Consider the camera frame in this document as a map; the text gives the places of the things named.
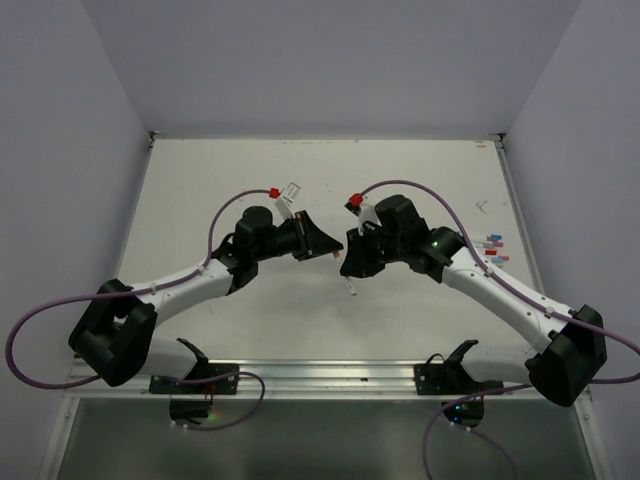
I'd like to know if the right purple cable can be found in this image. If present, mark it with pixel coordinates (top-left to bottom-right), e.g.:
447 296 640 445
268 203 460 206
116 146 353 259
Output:
420 180 640 480

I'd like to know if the orange marker pen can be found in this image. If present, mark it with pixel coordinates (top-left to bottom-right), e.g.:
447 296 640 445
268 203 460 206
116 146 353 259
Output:
333 251 357 297

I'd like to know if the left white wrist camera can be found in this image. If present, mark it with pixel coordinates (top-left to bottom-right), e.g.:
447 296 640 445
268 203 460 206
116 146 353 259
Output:
270 182 301 220

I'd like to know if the aluminium mounting rail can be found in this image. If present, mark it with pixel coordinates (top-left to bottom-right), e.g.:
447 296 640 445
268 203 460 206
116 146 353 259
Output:
63 357 591 400

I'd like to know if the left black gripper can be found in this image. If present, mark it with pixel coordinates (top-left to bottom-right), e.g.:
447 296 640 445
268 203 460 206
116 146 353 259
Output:
254 210 342 262

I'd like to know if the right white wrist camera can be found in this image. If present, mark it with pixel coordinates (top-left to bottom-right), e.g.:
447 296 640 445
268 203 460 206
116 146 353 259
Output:
344 193 380 236

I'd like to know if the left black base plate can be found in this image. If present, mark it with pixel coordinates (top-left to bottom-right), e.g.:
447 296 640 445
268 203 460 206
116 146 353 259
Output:
149 363 239 396

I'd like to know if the right controller box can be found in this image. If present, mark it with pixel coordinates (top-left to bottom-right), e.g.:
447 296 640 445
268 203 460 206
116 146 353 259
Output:
443 400 485 429

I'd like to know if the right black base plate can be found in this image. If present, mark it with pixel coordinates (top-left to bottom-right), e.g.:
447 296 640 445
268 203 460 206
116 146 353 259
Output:
413 354 504 395

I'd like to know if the pink capped marker pen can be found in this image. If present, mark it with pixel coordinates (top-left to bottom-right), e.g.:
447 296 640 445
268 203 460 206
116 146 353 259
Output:
473 241 504 249

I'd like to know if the controller box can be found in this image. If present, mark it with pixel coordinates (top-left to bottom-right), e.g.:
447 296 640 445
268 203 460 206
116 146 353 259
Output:
443 400 485 429
169 399 217 431

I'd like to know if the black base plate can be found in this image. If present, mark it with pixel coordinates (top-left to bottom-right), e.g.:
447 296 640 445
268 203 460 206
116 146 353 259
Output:
149 363 239 396
413 354 504 395

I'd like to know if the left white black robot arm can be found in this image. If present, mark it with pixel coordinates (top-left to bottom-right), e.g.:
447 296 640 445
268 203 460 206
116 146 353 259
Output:
68 206 343 393

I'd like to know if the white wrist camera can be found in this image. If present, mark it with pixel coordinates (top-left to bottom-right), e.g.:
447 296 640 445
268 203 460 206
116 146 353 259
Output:
270 182 301 220
344 193 380 236

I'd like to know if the left controller box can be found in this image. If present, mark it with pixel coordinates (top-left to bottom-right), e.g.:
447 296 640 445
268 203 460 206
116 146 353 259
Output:
169 399 217 431

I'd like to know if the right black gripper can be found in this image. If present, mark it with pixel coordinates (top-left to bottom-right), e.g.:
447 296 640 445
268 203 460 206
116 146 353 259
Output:
340 220 407 276

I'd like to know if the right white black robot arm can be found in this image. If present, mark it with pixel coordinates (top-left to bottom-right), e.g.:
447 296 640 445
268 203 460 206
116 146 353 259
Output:
340 194 607 407

